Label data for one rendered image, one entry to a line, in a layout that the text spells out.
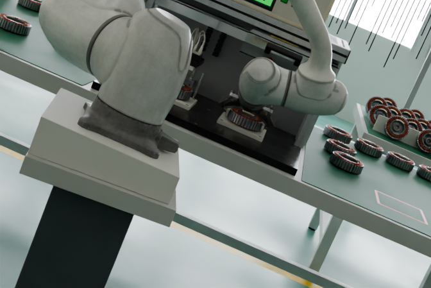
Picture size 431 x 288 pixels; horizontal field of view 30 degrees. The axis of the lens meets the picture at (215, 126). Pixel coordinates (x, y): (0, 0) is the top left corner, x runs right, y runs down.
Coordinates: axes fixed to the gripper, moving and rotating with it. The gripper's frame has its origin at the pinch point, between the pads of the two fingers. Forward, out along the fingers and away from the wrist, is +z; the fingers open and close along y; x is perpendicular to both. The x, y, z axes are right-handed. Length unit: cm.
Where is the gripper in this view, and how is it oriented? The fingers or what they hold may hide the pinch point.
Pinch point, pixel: (245, 118)
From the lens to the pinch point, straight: 250.1
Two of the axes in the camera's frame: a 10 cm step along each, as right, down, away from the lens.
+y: 9.2, 4.0, -0.6
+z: -0.7, 3.0, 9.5
